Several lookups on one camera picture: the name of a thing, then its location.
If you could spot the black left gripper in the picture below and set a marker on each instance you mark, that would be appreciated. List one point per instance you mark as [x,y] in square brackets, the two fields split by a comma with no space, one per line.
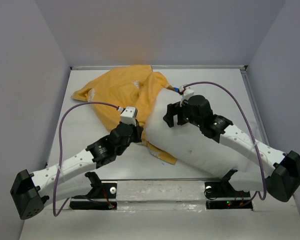
[137,130]

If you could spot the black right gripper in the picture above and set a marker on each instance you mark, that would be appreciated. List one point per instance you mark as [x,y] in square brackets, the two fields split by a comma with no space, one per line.
[173,109]

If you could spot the white pillow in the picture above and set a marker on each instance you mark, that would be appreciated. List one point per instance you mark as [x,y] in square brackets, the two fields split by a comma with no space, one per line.
[186,143]

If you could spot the yellow printed pillowcase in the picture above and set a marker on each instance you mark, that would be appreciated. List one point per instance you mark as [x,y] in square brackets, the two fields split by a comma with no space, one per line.
[132,86]

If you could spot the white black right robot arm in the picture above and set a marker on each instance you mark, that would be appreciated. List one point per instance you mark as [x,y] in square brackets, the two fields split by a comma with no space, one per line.
[280,171]

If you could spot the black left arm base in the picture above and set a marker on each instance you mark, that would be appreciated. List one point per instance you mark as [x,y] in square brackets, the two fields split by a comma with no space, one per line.
[101,196]

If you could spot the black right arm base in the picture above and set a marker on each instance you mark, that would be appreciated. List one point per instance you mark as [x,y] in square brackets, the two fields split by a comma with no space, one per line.
[220,195]

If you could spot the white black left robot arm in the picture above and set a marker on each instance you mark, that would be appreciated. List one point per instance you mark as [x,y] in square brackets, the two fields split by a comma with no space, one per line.
[32,191]

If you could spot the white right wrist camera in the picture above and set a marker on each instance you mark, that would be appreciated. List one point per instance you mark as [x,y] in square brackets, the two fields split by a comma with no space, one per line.
[186,93]

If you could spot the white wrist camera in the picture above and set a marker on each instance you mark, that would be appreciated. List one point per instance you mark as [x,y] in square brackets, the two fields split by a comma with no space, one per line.
[186,93]
[128,115]

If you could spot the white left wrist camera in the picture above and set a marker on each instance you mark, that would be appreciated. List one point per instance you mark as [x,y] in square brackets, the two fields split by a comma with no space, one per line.
[128,115]

